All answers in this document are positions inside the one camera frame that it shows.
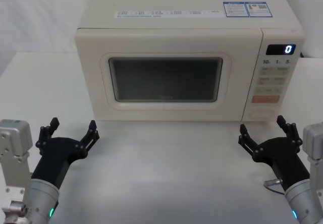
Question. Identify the white table cloth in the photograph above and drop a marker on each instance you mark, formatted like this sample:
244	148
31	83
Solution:
164	173

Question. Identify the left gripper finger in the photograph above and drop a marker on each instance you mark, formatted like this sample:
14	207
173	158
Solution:
88	138
45	134

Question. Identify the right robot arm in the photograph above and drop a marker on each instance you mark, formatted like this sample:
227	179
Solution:
313	163

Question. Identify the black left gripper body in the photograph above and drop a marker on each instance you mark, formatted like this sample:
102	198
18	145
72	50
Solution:
56	156

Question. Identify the white curtain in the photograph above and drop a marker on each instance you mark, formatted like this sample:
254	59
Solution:
38	12

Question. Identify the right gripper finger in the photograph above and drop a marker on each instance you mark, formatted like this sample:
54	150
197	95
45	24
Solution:
290	130
248	142

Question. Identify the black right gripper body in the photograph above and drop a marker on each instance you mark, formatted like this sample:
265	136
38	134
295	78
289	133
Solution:
282	156

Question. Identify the cream microwave oven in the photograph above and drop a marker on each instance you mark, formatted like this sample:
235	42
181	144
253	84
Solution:
164	40

